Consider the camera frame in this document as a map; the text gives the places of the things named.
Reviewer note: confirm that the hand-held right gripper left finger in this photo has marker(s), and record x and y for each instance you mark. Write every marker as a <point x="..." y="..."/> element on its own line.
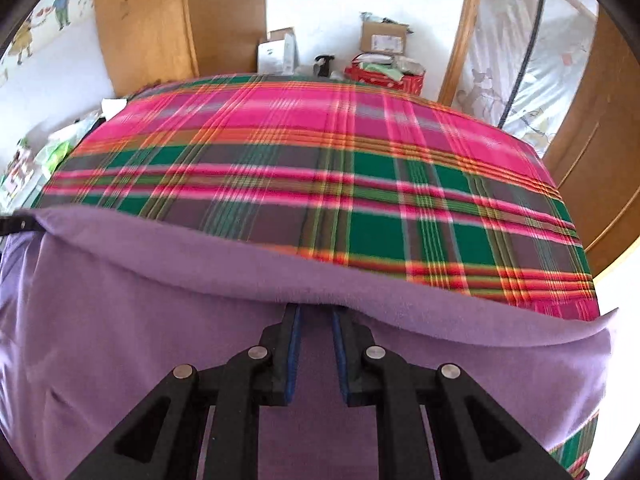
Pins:
<point x="295" y="355"/>

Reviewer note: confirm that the white carton box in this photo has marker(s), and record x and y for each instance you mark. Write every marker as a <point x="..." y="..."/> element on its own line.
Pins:
<point x="275" y="55"/>

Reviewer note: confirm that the wooden wardrobe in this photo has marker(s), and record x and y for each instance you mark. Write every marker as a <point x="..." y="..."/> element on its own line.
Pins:
<point x="150" y="20"/>

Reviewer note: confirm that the red gift bag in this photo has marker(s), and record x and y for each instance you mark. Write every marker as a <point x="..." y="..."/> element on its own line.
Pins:
<point x="395" y="77"/>

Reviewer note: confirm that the cardboard box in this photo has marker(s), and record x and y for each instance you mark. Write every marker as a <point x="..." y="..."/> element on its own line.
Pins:
<point x="382" y="37"/>

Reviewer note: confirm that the cartoon wall sticker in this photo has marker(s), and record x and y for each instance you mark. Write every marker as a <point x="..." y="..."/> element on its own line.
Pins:
<point x="30" y="25"/>

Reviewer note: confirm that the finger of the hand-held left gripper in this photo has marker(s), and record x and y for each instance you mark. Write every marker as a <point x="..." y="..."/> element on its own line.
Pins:
<point x="20" y="225"/>

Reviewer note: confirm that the wooden door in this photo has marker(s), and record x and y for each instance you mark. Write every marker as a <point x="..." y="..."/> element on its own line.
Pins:
<point x="600" y="135"/>

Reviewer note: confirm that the printed translucent door curtain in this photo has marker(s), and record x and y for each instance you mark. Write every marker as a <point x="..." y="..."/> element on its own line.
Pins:
<point x="500" y="10"/>

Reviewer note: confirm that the pink plaid blanket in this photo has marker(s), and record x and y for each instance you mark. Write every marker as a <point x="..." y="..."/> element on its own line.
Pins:
<point x="300" y="160"/>

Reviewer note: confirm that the black curtain strip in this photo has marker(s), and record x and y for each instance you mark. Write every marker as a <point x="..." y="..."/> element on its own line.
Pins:
<point x="536" y="30"/>

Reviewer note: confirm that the purple fleece garment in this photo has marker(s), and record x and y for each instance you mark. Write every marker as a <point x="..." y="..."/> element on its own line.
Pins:
<point x="150" y="335"/>

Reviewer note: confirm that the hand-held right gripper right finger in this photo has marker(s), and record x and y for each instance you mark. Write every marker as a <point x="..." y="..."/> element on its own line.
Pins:
<point x="340" y="355"/>

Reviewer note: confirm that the green tissue pack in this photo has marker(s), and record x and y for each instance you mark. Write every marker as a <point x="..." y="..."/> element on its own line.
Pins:
<point x="52" y="157"/>

